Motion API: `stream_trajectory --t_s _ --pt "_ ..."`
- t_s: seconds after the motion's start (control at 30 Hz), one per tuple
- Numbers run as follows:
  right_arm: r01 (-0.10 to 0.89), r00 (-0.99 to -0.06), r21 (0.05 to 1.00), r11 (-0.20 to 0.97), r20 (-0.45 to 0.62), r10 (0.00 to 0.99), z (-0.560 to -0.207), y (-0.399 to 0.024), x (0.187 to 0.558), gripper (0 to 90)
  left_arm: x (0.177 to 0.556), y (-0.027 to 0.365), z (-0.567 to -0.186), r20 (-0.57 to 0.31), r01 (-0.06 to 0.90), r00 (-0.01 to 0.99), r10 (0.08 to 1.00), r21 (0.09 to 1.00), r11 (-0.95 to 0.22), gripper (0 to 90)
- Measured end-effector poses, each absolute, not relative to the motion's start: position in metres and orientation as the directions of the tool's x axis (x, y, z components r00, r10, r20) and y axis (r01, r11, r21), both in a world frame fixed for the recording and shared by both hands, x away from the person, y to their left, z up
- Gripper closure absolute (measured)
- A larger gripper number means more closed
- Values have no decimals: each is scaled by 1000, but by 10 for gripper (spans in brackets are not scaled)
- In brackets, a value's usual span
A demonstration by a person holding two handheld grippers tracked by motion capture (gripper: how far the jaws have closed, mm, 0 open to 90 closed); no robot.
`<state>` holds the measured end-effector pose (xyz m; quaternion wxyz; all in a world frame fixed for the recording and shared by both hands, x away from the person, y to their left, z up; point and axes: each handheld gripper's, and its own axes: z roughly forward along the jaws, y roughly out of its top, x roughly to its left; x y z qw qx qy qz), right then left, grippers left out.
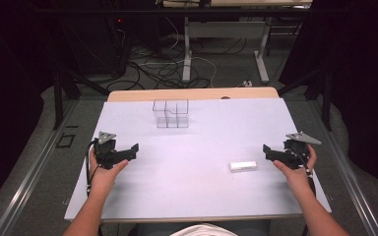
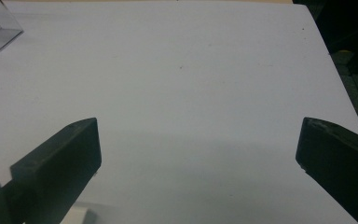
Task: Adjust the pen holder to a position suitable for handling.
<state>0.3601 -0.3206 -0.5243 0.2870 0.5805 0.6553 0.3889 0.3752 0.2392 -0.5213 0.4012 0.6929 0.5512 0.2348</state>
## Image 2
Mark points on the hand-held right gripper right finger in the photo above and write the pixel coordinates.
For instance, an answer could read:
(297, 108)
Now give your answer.
(338, 161)

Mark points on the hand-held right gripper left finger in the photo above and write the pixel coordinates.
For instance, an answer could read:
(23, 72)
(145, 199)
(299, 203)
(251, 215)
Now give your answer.
(62, 161)

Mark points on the clear plastic box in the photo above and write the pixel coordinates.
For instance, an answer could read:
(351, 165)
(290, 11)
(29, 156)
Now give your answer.
(0, 35)

